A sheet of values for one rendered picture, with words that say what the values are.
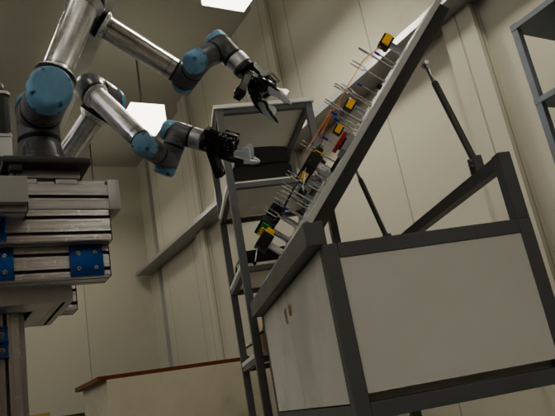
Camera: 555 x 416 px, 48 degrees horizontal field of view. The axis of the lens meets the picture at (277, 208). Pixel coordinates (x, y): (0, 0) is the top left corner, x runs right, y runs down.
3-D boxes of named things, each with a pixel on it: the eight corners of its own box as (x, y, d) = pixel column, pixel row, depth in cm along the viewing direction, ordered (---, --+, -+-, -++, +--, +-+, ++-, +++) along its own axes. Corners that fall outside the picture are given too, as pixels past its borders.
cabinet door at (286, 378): (305, 408, 205) (283, 290, 217) (278, 411, 257) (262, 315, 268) (310, 408, 206) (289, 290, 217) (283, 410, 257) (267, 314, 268)
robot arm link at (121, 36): (51, 22, 201) (184, 104, 215) (59, 1, 192) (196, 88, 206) (68, -1, 206) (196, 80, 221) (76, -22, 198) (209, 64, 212)
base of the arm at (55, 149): (16, 160, 167) (14, 126, 170) (9, 182, 179) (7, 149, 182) (74, 162, 175) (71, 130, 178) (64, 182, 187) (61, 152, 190)
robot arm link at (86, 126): (8, 193, 230) (91, 69, 230) (36, 203, 244) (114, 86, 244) (28, 210, 225) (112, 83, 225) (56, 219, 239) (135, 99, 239)
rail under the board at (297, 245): (306, 246, 161) (302, 222, 163) (252, 318, 271) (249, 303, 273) (327, 243, 162) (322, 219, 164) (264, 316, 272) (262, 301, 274)
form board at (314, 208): (255, 304, 273) (252, 301, 273) (359, 127, 309) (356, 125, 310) (311, 224, 163) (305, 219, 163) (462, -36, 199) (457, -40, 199)
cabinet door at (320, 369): (347, 404, 154) (315, 250, 165) (303, 408, 205) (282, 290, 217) (357, 403, 154) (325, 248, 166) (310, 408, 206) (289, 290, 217)
